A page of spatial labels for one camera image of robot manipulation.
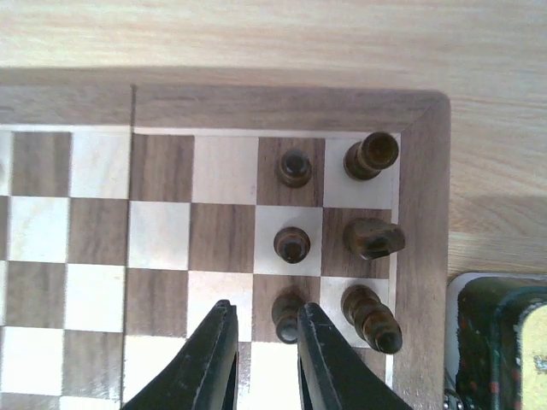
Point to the dark rook corner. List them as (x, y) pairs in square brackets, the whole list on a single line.
[(366, 159)]

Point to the gold tin with pieces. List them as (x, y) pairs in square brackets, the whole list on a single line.
[(483, 358)]

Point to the dark bishop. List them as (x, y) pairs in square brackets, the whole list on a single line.
[(372, 320)]

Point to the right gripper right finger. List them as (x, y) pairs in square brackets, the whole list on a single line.
[(331, 374)]

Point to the dark pawn top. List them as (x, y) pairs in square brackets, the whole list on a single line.
[(294, 168)]

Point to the dark knight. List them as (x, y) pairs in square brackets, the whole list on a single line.
[(371, 238)]

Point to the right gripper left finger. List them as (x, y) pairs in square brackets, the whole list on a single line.
[(204, 373)]

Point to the dark pawn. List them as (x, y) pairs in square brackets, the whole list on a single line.
[(284, 314), (294, 168), (292, 244)]

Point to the wooden chess board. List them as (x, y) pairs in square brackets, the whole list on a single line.
[(128, 211)]

